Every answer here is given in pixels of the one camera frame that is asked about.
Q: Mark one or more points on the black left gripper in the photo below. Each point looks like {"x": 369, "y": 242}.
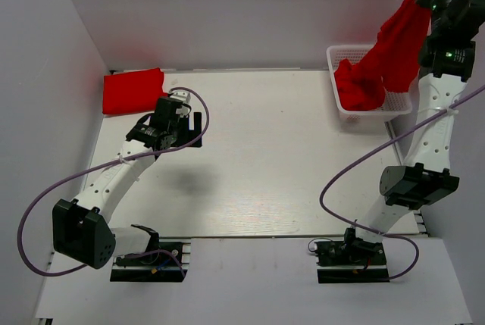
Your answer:
{"x": 190, "y": 135}

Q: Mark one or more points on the crumpled red shirt in basket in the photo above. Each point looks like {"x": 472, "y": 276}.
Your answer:
{"x": 359, "y": 86}

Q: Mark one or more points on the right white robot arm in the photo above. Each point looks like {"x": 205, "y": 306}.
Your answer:
{"x": 446, "y": 62}

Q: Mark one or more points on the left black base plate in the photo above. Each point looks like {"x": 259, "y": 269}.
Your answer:
{"x": 156, "y": 268}

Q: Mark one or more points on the red t shirt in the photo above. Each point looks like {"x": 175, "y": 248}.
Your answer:
{"x": 132, "y": 92}
{"x": 392, "y": 64}

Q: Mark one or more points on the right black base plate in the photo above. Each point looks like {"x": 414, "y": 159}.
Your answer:
{"x": 338, "y": 264}

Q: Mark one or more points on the white plastic mesh basket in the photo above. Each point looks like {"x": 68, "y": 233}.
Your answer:
{"x": 395, "y": 104}

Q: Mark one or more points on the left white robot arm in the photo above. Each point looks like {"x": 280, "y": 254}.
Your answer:
{"x": 81, "y": 227}

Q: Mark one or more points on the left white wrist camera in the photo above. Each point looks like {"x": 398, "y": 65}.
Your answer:
{"x": 180, "y": 95}

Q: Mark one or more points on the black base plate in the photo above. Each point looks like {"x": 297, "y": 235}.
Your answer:
{"x": 156, "y": 268}
{"x": 338, "y": 264}

